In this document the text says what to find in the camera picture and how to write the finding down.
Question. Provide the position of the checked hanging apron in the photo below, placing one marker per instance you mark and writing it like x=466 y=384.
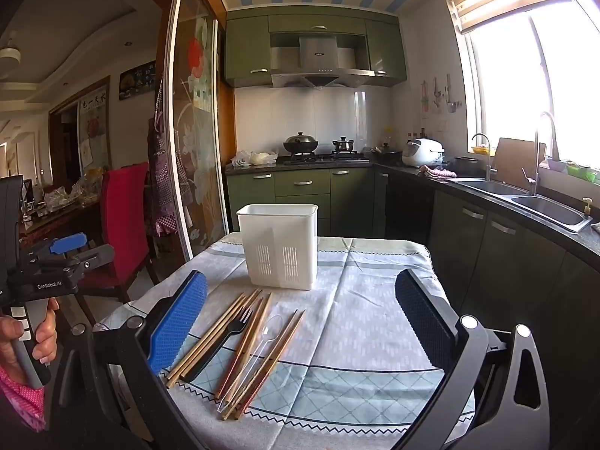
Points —
x=161 y=178

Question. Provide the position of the person's left hand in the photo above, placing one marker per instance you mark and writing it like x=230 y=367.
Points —
x=47 y=333

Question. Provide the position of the floral glass sliding door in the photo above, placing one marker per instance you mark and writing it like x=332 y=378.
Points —
x=197 y=126

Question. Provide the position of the green base cabinets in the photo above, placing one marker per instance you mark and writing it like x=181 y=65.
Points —
x=300 y=197

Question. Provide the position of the round ceiling lamp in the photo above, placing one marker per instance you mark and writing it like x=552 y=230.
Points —
x=9 y=51

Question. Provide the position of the pile of wooden chopsticks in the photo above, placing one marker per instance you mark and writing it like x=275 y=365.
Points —
x=253 y=351

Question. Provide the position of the clear plastic spoon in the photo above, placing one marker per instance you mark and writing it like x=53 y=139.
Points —
x=271 y=327

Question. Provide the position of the green wall cabinets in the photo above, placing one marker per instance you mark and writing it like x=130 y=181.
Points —
x=384 y=51

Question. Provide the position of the wooden cutting board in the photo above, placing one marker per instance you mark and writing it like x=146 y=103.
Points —
x=515 y=159

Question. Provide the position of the black wok with lid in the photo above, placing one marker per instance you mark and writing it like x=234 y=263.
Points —
x=301 y=143

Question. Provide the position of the black plastic fork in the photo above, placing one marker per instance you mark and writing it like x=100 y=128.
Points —
x=239 y=321

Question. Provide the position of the white plastic bag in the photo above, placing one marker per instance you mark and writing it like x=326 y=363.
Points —
x=255 y=157

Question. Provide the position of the steel range hood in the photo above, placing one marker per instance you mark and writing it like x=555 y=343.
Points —
x=318 y=61

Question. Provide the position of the cluttered wooden dining table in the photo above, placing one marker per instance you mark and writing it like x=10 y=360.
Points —
x=61 y=211

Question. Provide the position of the tall chrome faucet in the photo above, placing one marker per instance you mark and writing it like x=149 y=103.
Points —
x=536 y=164

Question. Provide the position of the dark green sink cabinets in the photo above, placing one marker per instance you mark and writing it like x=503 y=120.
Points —
x=506 y=267

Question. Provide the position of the hanging kitchen tools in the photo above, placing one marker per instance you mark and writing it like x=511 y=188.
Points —
x=438 y=96

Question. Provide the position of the white rice cooker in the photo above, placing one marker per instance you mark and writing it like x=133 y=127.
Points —
x=422 y=152

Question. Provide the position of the pink cloth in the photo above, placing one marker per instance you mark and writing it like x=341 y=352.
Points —
x=438 y=172

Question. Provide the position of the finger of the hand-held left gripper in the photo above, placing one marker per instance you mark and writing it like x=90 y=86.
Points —
x=68 y=243
x=96 y=255

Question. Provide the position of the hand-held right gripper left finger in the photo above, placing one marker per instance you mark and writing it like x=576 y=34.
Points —
x=180 y=318

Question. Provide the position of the green bowls on windowsill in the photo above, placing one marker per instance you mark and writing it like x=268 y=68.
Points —
x=581 y=171

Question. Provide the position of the calligraphy wall poster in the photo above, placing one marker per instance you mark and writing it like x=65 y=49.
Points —
x=93 y=126

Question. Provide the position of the black frying pan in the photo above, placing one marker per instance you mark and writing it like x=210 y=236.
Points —
x=388 y=152

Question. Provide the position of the small black pot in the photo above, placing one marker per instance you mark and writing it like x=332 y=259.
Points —
x=343 y=144

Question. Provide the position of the grey patterned tablecloth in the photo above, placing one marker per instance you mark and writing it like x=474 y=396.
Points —
x=356 y=309

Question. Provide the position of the white plastic utensil holder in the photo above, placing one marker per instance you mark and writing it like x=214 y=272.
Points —
x=276 y=239

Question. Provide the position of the steel double sink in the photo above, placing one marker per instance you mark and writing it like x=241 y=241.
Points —
x=548 y=208

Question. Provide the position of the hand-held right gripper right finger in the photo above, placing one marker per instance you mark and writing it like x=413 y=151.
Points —
x=422 y=318

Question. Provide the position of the dark wall clock picture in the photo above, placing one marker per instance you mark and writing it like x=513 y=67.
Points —
x=137 y=79

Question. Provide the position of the dark cooking pot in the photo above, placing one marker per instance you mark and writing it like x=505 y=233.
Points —
x=466 y=166

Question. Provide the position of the black gas stove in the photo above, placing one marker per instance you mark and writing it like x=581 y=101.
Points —
x=328 y=158

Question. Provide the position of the red dining chair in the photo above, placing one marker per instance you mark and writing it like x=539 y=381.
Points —
x=124 y=225

